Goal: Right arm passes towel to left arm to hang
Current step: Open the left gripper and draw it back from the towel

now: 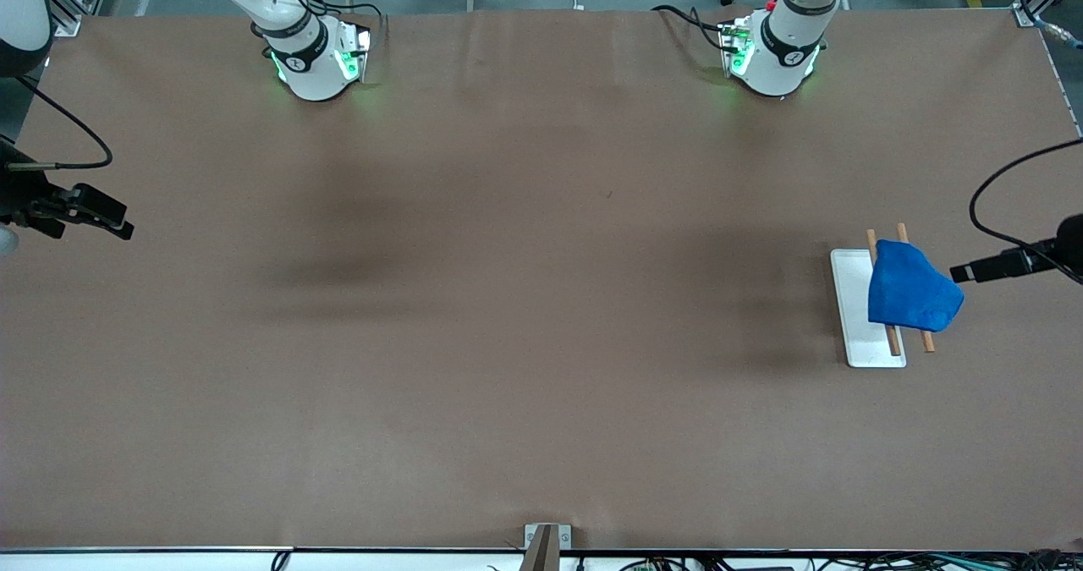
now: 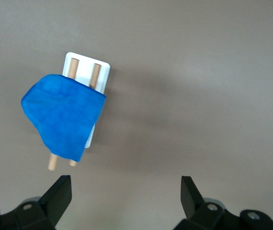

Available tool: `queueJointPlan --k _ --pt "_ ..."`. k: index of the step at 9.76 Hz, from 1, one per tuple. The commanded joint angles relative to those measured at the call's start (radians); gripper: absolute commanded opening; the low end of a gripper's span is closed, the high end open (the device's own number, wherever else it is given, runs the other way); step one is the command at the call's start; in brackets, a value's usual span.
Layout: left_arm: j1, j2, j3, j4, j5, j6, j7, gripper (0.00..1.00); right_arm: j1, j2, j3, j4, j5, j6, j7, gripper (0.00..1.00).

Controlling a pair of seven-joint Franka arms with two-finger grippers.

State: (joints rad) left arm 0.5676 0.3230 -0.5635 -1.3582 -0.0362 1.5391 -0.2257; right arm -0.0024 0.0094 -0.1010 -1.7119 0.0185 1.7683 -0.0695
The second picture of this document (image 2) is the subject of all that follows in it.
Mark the wooden rack dowel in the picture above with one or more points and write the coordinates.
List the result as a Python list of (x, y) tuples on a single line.
[(73, 68), (95, 76)]

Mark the white rack base plate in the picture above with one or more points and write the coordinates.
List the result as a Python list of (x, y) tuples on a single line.
[(84, 72)]

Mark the blue microfibre towel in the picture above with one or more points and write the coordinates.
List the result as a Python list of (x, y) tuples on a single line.
[(64, 115)]

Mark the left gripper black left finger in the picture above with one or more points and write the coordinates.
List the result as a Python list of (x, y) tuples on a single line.
[(54, 203)]

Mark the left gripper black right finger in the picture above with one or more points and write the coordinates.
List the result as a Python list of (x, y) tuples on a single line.
[(193, 206)]

